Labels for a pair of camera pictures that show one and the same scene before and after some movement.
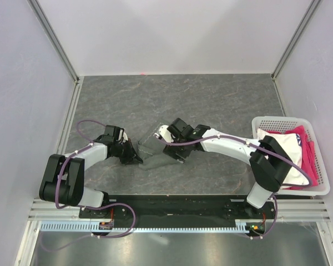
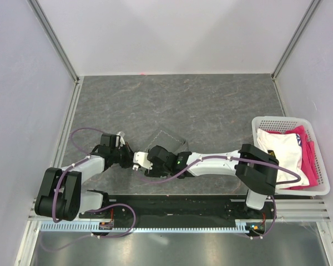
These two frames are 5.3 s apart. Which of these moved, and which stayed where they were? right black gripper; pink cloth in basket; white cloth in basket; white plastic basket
Moved: right black gripper
Stayed: pink cloth in basket; white cloth in basket; white plastic basket
